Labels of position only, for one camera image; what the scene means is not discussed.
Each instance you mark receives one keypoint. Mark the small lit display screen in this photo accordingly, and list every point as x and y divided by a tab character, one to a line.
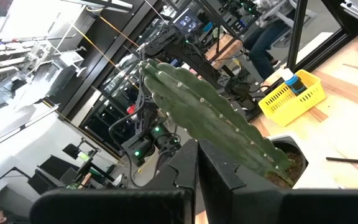
186	21

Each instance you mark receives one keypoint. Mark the black aluminium table frame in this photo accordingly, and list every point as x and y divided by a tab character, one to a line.
294	31

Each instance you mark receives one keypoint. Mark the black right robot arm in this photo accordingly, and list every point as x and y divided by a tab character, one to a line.
179	46

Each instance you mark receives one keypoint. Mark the black paintbrush silver ferrule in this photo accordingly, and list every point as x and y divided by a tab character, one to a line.
353	160

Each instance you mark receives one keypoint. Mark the blue white-capped paint bottle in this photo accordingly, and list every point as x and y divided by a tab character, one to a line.
297	85

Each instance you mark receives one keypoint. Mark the white hexagonal plant pot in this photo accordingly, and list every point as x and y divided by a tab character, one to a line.
300	152

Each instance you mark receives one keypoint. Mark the green cactus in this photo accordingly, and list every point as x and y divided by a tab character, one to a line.
204	112

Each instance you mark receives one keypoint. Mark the yellow plastic basket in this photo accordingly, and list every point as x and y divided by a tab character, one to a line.
281	105

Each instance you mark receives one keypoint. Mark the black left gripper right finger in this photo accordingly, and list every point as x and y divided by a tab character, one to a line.
228	199

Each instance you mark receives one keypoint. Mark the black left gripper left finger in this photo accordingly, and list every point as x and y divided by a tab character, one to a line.
166	202

